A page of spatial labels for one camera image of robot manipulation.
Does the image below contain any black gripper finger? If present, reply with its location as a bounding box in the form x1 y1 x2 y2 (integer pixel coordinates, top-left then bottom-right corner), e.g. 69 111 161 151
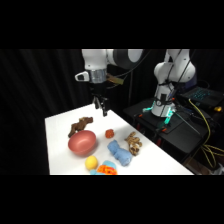
100 97 110 118
92 95 102 111

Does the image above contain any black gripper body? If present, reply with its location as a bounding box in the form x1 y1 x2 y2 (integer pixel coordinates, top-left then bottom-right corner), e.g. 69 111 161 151
88 80 109 101

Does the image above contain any yellow ball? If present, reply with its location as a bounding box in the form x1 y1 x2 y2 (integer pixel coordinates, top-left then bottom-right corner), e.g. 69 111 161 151
84 155 99 171

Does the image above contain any dark brown plush animal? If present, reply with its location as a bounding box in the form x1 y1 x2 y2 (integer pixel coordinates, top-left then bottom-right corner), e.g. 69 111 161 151
67 116 95 139

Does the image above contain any tan spotted plush giraffe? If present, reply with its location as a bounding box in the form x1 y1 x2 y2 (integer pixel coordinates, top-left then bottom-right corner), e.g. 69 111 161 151
124 131 143 157

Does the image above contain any blue and orange plush toy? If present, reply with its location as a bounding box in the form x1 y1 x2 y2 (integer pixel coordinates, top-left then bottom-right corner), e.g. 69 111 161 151
89 160 119 176

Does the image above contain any black curtain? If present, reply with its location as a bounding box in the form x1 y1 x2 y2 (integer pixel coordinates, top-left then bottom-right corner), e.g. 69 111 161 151
0 49 224 176

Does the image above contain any black robot stand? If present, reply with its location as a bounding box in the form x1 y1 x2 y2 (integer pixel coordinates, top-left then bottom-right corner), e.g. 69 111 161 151
122 97 224 165

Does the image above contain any black laptop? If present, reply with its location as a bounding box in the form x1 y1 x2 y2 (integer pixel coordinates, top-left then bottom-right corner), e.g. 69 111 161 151
180 86 224 108

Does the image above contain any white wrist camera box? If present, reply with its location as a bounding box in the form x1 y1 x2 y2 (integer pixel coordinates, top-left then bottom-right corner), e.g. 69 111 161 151
74 70 91 82

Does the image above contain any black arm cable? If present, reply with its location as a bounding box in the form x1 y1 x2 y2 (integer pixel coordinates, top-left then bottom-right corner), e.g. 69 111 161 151
164 49 198 102

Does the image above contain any yellow cable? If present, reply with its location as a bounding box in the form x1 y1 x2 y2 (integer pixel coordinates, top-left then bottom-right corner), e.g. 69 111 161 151
187 97 224 169

